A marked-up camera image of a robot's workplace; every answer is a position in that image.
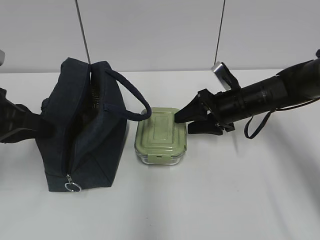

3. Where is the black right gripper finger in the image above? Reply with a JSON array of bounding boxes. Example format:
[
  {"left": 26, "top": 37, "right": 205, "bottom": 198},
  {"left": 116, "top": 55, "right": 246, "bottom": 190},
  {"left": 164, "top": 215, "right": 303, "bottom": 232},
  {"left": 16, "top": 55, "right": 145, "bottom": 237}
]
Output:
[
  {"left": 174, "top": 96, "right": 208, "bottom": 124},
  {"left": 188, "top": 118, "right": 223, "bottom": 136}
]

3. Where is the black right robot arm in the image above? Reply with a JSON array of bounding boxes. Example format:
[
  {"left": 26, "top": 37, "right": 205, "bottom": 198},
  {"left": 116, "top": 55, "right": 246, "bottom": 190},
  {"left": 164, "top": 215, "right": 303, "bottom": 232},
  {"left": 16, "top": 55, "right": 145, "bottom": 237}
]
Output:
[{"left": 174, "top": 58, "right": 320, "bottom": 139}]

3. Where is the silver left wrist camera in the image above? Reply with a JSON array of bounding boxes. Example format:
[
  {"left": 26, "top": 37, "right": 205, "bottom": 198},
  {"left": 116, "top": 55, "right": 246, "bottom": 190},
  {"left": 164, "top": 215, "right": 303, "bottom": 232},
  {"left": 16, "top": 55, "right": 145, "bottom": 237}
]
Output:
[{"left": 0, "top": 50, "right": 6, "bottom": 66}]

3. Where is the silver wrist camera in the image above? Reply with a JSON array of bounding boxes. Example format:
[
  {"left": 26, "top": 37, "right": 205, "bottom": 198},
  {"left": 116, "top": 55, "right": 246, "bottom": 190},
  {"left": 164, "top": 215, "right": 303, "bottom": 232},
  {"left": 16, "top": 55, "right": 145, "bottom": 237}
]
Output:
[
  {"left": 211, "top": 61, "right": 240, "bottom": 91},
  {"left": 0, "top": 50, "right": 6, "bottom": 66}
]

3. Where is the dark blue lunch bag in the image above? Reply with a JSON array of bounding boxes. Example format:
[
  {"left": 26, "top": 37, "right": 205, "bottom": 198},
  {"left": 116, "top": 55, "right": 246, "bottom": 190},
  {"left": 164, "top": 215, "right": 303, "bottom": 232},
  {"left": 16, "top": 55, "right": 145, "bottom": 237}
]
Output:
[{"left": 36, "top": 57, "right": 152, "bottom": 192}]

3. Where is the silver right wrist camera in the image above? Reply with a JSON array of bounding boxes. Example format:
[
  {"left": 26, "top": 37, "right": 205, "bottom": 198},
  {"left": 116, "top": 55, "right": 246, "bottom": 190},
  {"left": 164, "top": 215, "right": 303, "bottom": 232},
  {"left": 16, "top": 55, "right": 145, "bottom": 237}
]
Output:
[{"left": 211, "top": 61, "right": 240, "bottom": 91}]

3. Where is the green lidded glass container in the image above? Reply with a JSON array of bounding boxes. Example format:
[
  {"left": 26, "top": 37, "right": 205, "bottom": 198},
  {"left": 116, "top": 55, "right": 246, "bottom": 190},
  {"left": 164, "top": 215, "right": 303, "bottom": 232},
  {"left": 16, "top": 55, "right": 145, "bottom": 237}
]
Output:
[{"left": 134, "top": 107, "right": 187, "bottom": 166}]

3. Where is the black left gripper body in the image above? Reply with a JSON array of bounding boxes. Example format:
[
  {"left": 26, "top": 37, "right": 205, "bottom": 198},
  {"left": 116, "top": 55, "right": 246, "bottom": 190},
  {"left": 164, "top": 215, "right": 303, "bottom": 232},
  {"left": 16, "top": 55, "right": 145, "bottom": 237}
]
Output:
[{"left": 0, "top": 88, "right": 41, "bottom": 144}]

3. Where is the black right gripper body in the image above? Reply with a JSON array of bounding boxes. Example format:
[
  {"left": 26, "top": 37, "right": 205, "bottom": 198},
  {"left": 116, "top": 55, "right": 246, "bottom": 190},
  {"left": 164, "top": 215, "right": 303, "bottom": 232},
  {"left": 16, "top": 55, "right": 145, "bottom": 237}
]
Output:
[{"left": 197, "top": 89, "right": 247, "bottom": 132}]

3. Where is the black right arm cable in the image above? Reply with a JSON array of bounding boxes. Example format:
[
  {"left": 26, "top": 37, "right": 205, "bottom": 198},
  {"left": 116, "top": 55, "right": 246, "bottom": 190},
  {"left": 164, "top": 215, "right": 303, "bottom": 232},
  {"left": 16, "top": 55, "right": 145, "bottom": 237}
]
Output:
[{"left": 244, "top": 96, "right": 320, "bottom": 139}]

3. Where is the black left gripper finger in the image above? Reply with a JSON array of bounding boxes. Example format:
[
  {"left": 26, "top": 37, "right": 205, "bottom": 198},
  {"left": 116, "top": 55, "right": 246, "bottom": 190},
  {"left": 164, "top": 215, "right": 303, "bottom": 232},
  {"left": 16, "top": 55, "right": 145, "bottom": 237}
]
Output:
[{"left": 37, "top": 118, "right": 55, "bottom": 138}]

